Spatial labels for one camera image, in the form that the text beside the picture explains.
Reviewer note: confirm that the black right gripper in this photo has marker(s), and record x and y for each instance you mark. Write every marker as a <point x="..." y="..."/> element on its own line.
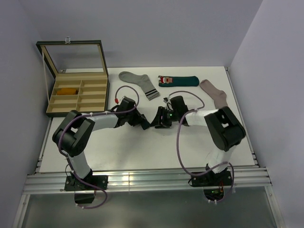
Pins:
<point x="157" y="121"/>

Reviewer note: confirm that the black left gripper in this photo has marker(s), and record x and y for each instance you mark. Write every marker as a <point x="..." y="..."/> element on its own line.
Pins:
<point x="137" y="118"/>

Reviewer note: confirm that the dark green reindeer sock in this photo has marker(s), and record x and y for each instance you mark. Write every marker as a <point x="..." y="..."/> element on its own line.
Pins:
<point x="178" y="81"/>

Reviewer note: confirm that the mustard yellow sock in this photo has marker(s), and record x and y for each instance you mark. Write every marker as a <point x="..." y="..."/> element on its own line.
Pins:
<point x="67" y="91"/>

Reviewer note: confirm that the navy santa sock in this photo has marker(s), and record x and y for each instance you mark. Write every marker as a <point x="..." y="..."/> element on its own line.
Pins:
<point x="146" y="125"/>

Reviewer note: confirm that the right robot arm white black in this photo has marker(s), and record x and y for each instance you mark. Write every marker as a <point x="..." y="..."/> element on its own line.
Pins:
<point x="225" y="130"/>

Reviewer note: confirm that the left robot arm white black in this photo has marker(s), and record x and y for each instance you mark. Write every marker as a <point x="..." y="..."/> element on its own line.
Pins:
<point x="72" y="135"/>

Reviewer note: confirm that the grey striped sock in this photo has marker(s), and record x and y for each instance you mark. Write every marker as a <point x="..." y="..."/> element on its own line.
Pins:
<point x="142" y="81"/>

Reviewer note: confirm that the taupe sock red cuff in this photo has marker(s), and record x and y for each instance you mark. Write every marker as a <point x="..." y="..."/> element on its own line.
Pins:
<point x="219" y="97"/>

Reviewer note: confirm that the black compartment box beige lining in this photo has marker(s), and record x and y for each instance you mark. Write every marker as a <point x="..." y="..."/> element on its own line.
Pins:
<point x="78" y="64"/>

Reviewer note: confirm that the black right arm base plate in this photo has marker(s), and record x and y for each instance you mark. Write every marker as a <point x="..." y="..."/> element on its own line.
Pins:
<point x="212" y="179"/>

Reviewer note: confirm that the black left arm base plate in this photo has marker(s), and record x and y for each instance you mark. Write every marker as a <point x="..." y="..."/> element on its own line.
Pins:
<point x="73" y="184"/>

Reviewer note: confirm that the aluminium rail frame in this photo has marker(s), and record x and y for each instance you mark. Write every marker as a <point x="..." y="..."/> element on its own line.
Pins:
<point x="48" y="177"/>

